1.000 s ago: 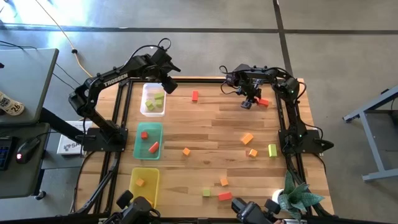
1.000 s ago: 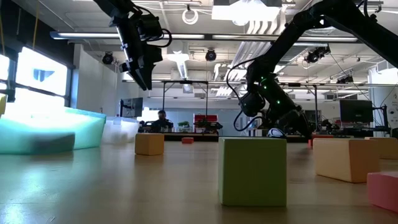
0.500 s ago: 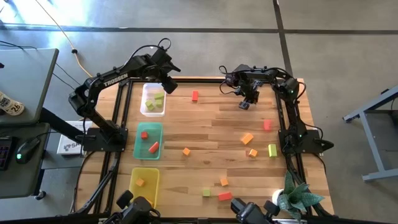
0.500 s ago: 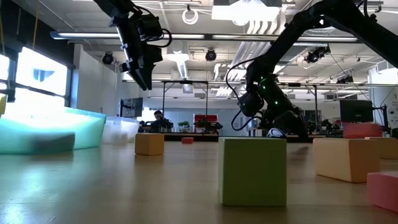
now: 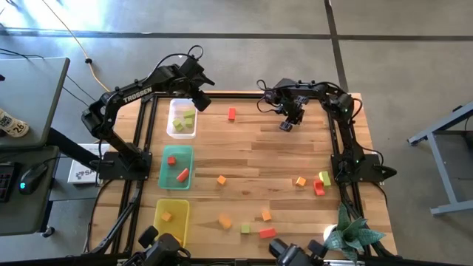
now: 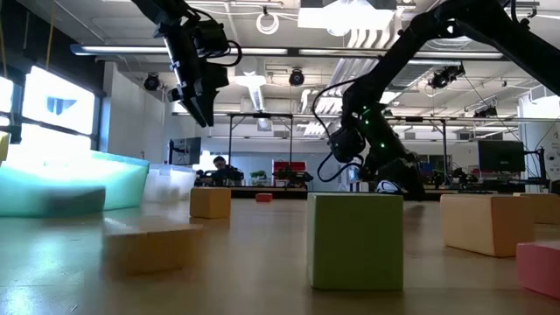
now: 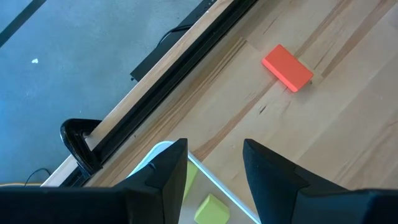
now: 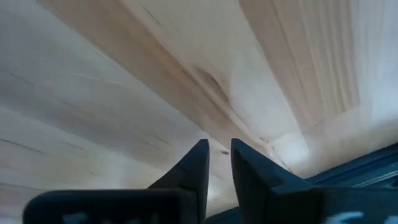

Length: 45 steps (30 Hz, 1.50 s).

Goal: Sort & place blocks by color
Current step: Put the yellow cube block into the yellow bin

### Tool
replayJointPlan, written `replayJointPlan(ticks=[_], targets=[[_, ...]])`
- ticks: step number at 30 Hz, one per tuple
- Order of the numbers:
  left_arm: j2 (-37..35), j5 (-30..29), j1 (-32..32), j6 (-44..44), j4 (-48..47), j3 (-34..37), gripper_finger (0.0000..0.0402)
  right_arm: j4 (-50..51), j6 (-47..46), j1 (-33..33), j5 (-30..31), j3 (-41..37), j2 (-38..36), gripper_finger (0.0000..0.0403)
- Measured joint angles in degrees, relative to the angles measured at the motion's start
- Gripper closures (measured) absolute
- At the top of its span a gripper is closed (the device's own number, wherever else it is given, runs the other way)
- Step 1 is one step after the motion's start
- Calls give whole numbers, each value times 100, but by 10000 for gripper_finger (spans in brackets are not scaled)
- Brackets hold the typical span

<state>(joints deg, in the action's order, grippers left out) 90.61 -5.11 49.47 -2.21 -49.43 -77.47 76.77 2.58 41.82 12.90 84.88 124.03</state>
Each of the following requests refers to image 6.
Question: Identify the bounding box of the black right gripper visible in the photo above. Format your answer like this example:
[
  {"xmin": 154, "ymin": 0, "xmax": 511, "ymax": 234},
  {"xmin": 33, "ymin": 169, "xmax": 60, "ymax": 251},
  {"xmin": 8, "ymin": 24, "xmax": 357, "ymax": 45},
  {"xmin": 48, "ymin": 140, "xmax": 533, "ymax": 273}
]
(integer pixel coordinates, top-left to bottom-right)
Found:
[{"xmin": 362, "ymin": 117, "xmax": 426, "ymax": 201}]

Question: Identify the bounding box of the yellow plastic bin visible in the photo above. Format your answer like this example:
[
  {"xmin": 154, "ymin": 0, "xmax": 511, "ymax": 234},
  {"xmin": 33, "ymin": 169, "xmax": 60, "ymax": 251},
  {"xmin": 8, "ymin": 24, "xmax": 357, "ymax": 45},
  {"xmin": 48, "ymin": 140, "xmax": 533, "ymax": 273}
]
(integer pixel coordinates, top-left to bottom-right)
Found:
[{"xmin": 0, "ymin": 132, "xmax": 11, "ymax": 166}]

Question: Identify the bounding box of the orange wooden cube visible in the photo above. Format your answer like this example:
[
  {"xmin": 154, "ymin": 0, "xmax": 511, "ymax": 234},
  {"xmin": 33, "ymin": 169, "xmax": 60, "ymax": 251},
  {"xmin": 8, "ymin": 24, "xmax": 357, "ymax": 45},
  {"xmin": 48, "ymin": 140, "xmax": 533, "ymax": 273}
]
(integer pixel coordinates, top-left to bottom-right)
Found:
[
  {"xmin": 439, "ymin": 193, "xmax": 536, "ymax": 258},
  {"xmin": 512, "ymin": 192, "xmax": 560, "ymax": 226},
  {"xmin": 189, "ymin": 186, "xmax": 232, "ymax": 220}
]

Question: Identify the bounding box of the red panel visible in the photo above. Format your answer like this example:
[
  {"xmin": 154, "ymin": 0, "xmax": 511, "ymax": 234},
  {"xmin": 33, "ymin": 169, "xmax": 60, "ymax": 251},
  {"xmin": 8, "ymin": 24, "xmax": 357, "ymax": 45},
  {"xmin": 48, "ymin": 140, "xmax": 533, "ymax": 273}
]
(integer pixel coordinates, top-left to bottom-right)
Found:
[{"xmin": 271, "ymin": 160, "xmax": 308, "ymax": 174}]

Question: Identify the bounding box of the black computer monitor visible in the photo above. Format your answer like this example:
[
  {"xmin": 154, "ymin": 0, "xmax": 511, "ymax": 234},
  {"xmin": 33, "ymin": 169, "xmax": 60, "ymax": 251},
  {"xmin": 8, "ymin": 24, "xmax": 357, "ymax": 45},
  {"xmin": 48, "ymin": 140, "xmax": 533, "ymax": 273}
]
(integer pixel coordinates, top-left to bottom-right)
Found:
[
  {"xmin": 477, "ymin": 139, "xmax": 526, "ymax": 174},
  {"xmin": 168, "ymin": 136, "xmax": 203, "ymax": 166}
]

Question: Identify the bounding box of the person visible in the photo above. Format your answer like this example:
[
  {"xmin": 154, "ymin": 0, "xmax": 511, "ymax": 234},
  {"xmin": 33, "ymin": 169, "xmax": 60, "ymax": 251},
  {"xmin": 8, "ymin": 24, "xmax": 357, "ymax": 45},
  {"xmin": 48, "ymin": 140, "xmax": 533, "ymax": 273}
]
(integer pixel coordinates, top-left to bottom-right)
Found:
[{"xmin": 203, "ymin": 155, "xmax": 245, "ymax": 187}]

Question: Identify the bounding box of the white and black ball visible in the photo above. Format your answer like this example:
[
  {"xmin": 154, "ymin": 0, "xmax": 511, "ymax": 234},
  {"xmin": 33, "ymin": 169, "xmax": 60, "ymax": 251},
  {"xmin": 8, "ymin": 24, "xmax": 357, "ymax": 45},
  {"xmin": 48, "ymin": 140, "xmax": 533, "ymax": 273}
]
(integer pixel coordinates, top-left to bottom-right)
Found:
[{"xmin": 374, "ymin": 179, "xmax": 400, "ymax": 195}]

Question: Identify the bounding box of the teal plastic bin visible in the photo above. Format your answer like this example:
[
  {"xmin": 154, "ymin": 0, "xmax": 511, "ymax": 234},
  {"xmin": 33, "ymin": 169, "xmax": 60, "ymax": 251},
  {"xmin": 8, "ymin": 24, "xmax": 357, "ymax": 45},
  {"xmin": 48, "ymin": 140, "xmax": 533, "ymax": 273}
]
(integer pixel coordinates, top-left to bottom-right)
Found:
[{"xmin": 0, "ymin": 150, "xmax": 150, "ymax": 219}]

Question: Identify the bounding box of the black window frame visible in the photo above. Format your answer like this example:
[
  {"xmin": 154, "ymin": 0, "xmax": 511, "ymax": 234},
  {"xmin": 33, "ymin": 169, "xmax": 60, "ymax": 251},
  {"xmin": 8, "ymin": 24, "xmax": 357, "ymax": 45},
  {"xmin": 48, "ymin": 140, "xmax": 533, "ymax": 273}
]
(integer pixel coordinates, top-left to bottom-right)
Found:
[{"xmin": 0, "ymin": 65, "xmax": 106, "ymax": 152}]

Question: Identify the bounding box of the silver spiral ventilation duct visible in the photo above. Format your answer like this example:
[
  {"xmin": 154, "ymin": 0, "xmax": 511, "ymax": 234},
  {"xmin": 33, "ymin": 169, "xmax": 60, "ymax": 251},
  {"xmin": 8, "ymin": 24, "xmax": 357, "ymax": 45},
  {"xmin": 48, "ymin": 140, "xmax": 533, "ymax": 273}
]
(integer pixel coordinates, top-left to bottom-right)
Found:
[{"xmin": 384, "ymin": 34, "xmax": 480, "ymax": 91}]

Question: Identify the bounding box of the black ceiling spotlight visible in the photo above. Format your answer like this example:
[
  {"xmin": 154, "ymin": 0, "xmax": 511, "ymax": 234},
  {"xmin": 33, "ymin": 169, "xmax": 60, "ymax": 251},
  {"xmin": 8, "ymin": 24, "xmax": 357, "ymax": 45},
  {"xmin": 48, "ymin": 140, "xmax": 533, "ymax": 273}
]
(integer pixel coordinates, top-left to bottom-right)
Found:
[
  {"xmin": 143, "ymin": 72, "xmax": 161, "ymax": 92},
  {"xmin": 288, "ymin": 67, "xmax": 306, "ymax": 88}
]

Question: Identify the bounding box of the black ceiling camera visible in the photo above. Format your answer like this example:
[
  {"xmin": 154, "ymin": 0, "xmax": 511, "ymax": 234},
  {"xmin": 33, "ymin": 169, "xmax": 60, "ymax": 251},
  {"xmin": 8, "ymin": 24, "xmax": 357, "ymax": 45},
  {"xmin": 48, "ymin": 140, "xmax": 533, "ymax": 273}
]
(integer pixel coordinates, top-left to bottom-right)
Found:
[
  {"xmin": 473, "ymin": 104, "xmax": 499, "ymax": 119},
  {"xmin": 427, "ymin": 63, "xmax": 467, "ymax": 91}
]

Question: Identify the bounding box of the blue black monitor stand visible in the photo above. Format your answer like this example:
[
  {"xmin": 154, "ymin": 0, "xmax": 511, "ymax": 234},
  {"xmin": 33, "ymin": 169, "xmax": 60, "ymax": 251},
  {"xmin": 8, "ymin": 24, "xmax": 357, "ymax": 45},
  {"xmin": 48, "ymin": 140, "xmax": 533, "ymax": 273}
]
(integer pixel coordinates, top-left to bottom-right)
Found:
[{"xmin": 522, "ymin": 147, "xmax": 549, "ymax": 187}]

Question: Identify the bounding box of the white ceiling light panel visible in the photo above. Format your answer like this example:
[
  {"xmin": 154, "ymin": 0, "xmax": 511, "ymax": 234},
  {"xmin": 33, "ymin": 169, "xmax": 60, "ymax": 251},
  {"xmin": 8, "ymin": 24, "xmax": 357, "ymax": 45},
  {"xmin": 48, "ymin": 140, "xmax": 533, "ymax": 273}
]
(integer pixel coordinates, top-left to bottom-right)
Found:
[{"xmin": 297, "ymin": 0, "xmax": 397, "ymax": 37}]

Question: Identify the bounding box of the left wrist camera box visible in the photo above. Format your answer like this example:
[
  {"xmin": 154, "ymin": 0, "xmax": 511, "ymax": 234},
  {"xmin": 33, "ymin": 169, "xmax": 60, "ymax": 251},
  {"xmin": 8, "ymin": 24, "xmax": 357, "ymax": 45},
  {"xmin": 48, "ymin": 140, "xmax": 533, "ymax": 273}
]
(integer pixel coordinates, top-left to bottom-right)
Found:
[{"xmin": 165, "ymin": 86, "xmax": 185, "ymax": 104}]

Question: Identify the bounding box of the green wooden cube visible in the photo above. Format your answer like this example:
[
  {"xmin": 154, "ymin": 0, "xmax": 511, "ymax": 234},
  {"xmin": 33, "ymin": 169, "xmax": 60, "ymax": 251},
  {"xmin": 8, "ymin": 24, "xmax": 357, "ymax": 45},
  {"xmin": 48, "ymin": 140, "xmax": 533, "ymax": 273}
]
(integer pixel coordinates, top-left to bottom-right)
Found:
[{"xmin": 305, "ymin": 192, "xmax": 405, "ymax": 292}]

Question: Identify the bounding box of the black metal station frame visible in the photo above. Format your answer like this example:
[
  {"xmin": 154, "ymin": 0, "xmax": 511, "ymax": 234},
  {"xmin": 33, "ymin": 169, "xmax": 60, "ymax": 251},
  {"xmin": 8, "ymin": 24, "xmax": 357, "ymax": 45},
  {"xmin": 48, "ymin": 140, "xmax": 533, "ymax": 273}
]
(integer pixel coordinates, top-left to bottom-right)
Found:
[
  {"xmin": 383, "ymin": 115, "xmax": 451, "ymax": 176},
  {"xmin": 227, "ymin": 112, "xmax": 295, "ymax": 170}
]

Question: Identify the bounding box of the white wall poster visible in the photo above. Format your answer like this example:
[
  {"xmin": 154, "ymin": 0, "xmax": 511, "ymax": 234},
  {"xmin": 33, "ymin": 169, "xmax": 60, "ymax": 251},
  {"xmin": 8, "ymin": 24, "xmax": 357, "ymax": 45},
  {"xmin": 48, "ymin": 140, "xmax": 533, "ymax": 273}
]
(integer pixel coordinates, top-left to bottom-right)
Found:
[{"xmin": 544, "ymin": 130, "xmax": 560, "ymax": 176}]

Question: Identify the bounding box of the black bar with strip lights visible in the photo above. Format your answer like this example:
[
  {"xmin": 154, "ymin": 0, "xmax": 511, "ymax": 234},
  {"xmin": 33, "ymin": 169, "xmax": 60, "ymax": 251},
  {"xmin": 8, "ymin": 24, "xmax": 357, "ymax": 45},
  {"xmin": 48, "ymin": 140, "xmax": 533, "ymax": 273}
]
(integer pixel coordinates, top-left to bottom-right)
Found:
[{"xmin": 69, "ymin": 42, "xmax": 505, "ymax": 60}]

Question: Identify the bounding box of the white coiled cable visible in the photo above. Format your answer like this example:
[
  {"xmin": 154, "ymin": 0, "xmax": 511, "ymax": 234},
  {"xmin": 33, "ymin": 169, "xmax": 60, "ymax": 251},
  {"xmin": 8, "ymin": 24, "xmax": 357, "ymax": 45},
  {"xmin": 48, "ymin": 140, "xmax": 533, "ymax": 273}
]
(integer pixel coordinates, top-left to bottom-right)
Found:
[{"xmin": 255, "ymin": 10, "xmax": 281, "ymax": 36}]

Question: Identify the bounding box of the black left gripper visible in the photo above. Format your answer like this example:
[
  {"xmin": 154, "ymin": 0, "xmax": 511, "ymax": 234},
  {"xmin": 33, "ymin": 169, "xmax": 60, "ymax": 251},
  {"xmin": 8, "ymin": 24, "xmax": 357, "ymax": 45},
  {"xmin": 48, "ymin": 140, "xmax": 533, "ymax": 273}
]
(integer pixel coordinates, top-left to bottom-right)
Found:
[{"xmin": 162, "ymin": 30, "xmax": 230, "ymax": 128}]

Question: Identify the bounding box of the orange rectangular wooden block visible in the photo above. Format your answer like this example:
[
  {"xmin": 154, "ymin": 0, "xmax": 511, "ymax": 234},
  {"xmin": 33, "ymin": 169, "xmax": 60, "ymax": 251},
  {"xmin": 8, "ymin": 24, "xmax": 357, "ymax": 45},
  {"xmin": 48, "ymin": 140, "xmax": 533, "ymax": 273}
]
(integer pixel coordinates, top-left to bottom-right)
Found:
[{"xmin": 103, "ymin": 217, "xmax": 205, "ymax": 277}]

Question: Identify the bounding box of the clear plastic bin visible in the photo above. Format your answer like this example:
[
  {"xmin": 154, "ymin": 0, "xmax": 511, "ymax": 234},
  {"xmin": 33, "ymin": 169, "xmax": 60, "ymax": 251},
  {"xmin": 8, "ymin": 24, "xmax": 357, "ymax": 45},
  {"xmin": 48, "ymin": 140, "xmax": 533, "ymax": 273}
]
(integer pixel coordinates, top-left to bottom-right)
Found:
[{"xmin": 140, "ymin": 163, "xmax": 197, "ymax": 204}]

